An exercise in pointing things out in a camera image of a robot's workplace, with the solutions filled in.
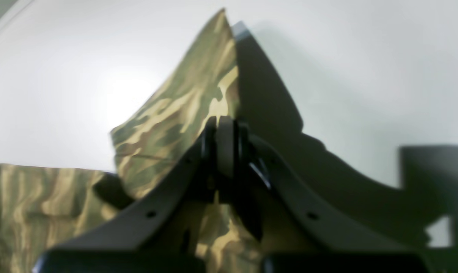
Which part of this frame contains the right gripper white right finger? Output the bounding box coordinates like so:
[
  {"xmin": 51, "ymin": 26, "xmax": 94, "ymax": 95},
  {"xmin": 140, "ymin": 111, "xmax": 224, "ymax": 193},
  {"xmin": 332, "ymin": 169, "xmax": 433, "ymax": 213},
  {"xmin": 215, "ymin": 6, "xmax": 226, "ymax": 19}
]
[{"xmin": 218, "ymin": 116, "xmax": 430, "ymax": 273}]

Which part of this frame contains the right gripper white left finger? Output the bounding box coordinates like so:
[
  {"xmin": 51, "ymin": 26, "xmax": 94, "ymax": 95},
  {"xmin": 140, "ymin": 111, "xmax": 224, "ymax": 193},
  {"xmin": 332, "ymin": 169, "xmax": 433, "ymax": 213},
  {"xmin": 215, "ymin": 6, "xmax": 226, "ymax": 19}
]
[{"xmin": 33, "ymin": 116, "xmax": 217, "ymax": 273}]

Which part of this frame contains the camouflage T-shirt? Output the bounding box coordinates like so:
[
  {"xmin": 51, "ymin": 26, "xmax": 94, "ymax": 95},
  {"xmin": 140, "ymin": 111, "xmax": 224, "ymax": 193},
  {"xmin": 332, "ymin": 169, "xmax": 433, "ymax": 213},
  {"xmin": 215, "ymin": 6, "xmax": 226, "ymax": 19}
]
[{"xmin": 0, "ymin": 9, "xmax": 262, "ymax": 273}]

